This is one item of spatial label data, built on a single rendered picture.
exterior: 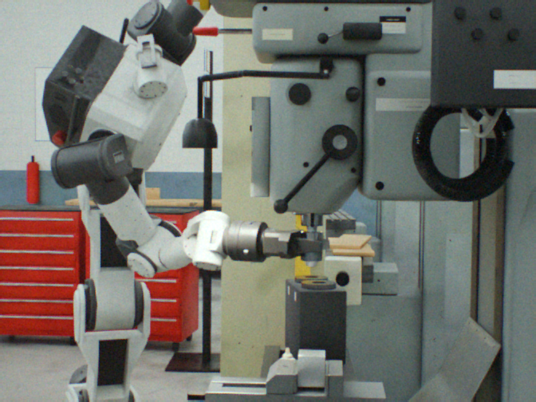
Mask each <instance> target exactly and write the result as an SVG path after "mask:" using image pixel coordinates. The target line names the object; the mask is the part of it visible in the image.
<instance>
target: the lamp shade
mask: <svg viewBox="0 0 536 402"><path fill-rule="evenodd" d="M182 148H218V134H217V131H216V128H215V124H213V123H212V122H211V121H209V120H208V119H204V118H203V117H196V118H195V119H192V120H190V121H189V122H187V123H186V125H185V128H184V130H183V135H182Z"/></svg>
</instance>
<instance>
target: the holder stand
mask: <svg viewBox="0 0 536 402"><path fill-rule="evenodd" d="M346 308H347V291H346V290H344V289H342V288H341V287H340V286H338V285H337V283H336V282H333V281H330V280H329V279H328V277H326V276H322V275H298V276H295V279H286V325H285V347H286V348H289V349H290V354H292V356H293V358H294V359H295V360H298V353H299V349H306V350H325V360H326V361H342V364H343V365H345V361H346Z"/></svg>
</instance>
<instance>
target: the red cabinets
mask: <svg viewBox="0 0 536 402"><path fill-rule="evenodd" d="M145 210H146V211H147V213H148V214H149V215H155V216H157V217H160V218H161V219H163V220H164V221H168V222H170V223H172V224H173V225H175V226H176V227H177V228H178V229H179V230H180V232H181V234H183V232H184V230H185V229H187V224H188V221H189V220H190V219H193V218H194V217H195V216H197V215H199V211H200V209H191V208H153V207H145ZM90 241H91V238H90V236H89V233H88V231H87V230H86V228H85V225H84V223H83V221H82V219H81V209H80V206H26V205H4V206H0V335H31V336H65V337H70V339H69V343H70V345H76V343H77V342H76V341H75V333H74V311H73V298H74V293H75V291H76V290H77V287H78V285H80V284H82V285H84V284H85V280H86V279H87V278H90V253H91V247H90ZM134 278H135V279H136V280H137V281H138V282H144V283H145V285H146V287H147V289H148V290H149V293H150V299H151V312H150V335H149V337H148V341H173V343H172V350H173V351H176V352H177V351H178V350H179V343H180V342H182V341H183V340H185V339H186V340H187V341H191V339H192V334H193V333H194V332H195V331H196V330H197V329H198V328H199V268H198V267H196V266H194V265H193V263H192V262H191V263H189V264H188V265H187V266H184V267H182V268H179V269H177V270H168V271H164V272H159V273H156V274H155V275H154V276H153V277H152V278H146V277H143V276H141V275H140V274H138V273H137V272H135V271H134Z"/></svg>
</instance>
